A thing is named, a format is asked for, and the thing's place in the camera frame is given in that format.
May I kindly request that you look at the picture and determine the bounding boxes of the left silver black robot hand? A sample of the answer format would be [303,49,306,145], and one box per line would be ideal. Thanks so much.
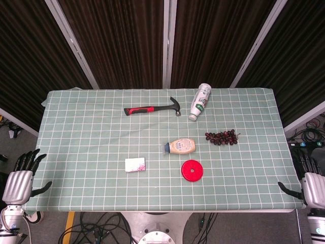
[2,148,53,205]

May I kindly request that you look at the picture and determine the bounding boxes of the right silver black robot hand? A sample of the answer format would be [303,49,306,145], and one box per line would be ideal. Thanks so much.
[277,148,325,209]

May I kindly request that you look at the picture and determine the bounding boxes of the white black shoe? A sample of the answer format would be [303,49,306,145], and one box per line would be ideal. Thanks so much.
[25,210,44,224]

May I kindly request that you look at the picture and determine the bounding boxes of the thin metal table leg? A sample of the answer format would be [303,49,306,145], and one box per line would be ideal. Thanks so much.
[295,208,300,244]

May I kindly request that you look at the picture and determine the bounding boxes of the black box with blue logos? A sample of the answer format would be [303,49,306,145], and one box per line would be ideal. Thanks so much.
[289,141,325,149]

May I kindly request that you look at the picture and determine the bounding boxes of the yellow floor tape strip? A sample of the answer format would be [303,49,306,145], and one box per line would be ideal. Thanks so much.
[64,211,76,244]

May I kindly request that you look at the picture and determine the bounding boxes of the green checked tablecloth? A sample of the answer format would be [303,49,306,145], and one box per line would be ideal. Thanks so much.
[19,87,307,212]

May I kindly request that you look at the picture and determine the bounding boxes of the dark red grape bunch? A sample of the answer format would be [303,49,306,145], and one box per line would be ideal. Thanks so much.
[205,129,241,146]

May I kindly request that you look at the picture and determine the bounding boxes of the red plastic disc with hole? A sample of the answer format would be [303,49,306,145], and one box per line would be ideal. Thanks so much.
[181,159,205,182]

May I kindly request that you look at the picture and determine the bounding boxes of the dark brown ribbed partition panel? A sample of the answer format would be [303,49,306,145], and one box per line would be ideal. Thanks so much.
[0,0,93,132]
[170,0,277,89]
[57,0,166,89]
[236,0,325,128]

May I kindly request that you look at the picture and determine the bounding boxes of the beige squeeze sauce bottle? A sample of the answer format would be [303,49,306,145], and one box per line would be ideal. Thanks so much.
[162,138,197,156]

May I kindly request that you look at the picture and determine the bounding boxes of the red black claw hammer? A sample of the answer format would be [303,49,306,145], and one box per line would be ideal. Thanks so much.
[123,96,182,117]

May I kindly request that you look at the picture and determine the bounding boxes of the white plastic drink bottle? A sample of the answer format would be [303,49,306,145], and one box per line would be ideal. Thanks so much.
[188,83,212,121]

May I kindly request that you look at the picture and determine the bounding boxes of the black green coiled floor cables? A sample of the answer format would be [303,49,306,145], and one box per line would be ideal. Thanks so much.
[286,114,325,143]

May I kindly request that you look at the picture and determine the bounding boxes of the white metal partition frame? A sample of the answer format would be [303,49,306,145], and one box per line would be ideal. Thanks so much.
[230,0,289,88]
[45,0,100,89]
[283,101,325,133]
[0,108,39,137]
[162,0,178,89]

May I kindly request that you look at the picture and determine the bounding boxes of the black floor cable bundle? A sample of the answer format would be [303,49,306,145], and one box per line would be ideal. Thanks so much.
[58,212,133,244]

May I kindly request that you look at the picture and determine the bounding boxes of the black cable with green light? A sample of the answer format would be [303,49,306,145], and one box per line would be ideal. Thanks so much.
[197,212,219,244]

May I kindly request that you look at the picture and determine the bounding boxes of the grey robot pedestal base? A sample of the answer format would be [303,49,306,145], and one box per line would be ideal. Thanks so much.
[121,212,194,244]

